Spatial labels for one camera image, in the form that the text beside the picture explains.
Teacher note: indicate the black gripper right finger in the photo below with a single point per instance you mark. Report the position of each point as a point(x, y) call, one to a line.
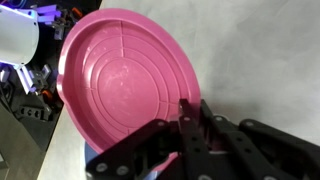
point(262, 151)

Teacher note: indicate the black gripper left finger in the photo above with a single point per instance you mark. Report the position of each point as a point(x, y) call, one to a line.
point(177, 143)

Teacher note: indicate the pink plastic plate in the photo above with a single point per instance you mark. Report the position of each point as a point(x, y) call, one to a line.
point(117, 71)

